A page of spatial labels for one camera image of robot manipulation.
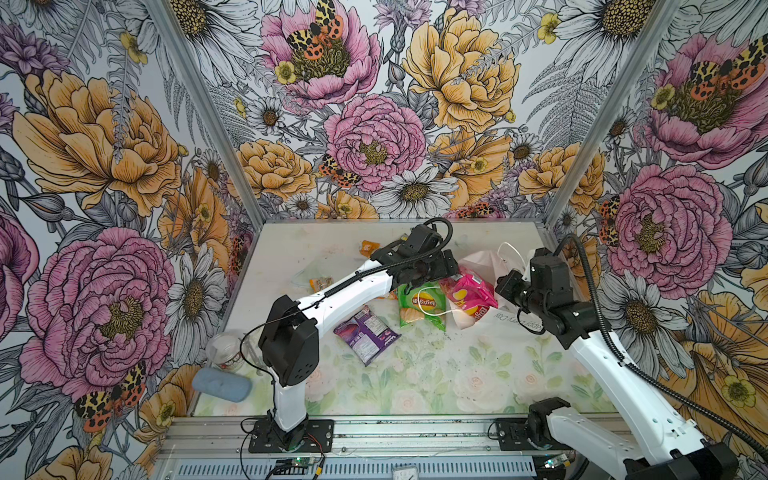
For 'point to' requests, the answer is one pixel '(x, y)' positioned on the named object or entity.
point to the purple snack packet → (366, 335)
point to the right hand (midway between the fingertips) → (495, 288)
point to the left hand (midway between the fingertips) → (445, 278)
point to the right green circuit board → (557, 461)
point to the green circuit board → (302, 461)
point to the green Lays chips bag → (420, 302)
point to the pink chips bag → (470, 291)
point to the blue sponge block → (223, 384)
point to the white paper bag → (495, 264)
